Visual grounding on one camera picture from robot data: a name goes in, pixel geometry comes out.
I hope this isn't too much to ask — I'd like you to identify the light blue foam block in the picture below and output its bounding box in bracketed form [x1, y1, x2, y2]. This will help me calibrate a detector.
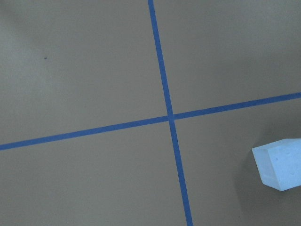
[252, 138, 301, 191]

